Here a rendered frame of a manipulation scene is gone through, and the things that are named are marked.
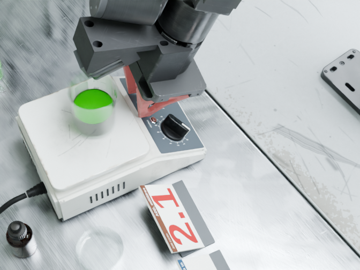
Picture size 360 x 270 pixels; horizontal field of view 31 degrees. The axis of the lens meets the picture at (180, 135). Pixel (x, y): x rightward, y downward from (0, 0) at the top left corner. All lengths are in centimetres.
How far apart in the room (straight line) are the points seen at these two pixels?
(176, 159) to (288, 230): 16
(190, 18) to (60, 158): 22
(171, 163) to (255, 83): 19
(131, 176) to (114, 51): 18
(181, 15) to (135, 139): 18
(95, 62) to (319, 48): 42
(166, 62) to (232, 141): 22
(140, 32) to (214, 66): 27
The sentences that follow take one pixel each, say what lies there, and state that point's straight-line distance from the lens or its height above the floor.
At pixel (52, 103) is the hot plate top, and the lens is 77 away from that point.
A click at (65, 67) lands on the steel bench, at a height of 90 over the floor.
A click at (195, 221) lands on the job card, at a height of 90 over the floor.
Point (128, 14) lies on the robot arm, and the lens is 62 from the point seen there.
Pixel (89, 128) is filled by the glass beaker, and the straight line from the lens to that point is 72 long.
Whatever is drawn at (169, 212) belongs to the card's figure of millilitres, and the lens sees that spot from 77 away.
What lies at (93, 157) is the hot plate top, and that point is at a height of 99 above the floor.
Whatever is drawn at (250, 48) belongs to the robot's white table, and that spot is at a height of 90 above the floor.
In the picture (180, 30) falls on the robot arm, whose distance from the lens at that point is 64.
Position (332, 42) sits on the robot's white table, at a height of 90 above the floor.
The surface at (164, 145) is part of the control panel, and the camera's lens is 77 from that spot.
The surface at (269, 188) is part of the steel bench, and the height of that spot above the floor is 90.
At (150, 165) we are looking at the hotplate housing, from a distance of 75.
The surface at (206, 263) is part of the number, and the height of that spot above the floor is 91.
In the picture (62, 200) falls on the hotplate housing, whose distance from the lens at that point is 73.
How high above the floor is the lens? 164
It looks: 61 degrees down
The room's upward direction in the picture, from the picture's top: 9 degrees clockwise
